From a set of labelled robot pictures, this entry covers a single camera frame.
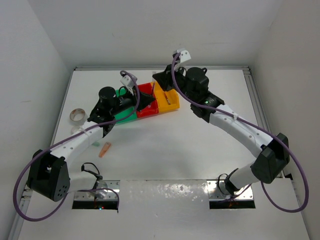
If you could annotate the large tape roll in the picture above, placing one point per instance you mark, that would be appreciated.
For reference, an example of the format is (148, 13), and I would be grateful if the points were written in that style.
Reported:
(78, 117)

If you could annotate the green plastic bin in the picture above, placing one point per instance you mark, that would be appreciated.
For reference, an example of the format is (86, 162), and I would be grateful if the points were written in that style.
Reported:
(125, 113)

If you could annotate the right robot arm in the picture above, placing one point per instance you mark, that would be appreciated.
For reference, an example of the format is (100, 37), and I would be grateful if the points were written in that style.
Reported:
(270, 155)

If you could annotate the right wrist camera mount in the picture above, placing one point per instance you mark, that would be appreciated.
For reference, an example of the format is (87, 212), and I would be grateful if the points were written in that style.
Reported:
(181, 57)

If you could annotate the red gel pen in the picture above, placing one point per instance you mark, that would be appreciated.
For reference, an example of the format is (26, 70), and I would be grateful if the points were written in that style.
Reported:
(167, 99)

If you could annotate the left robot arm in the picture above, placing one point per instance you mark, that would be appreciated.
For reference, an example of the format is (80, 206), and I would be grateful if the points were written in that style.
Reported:
(49, 175)

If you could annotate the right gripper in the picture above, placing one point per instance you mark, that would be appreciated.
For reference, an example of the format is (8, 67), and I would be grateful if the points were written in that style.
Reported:
(164, 78)

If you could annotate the yellow plastic bin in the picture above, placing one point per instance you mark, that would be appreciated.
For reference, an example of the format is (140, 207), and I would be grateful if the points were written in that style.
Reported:
(163, 106)

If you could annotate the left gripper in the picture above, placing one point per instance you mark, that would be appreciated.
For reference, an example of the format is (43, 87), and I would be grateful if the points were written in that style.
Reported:
(144, 99)

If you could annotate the red plastic bin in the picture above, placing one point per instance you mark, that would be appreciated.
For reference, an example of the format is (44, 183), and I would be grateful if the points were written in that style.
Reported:
(151, 109)

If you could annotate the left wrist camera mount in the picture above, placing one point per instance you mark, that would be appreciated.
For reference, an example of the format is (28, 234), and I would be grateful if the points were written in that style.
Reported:
(129, 81)

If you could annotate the pink gel pen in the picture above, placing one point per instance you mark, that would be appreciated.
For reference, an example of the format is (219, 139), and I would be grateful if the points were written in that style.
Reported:
(152, 91)

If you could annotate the orange pen cap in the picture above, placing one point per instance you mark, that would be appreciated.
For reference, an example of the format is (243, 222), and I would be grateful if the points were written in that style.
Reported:
(104, 149)

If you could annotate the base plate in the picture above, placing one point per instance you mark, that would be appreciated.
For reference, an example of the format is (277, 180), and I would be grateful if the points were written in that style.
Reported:
(217, 192)
(107, 190)

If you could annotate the left base plate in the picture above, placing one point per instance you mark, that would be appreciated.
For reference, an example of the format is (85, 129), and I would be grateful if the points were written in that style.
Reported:
(107, 190)

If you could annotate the small white tape roll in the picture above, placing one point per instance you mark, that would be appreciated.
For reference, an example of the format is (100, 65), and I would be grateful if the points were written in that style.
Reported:
(75, 129)

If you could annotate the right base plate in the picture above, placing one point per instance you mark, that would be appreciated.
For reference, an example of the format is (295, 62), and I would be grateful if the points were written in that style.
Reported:
(217, 192)

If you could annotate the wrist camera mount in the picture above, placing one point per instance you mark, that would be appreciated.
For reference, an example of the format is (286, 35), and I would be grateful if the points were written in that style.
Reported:
(129, 81)
(181, 57)

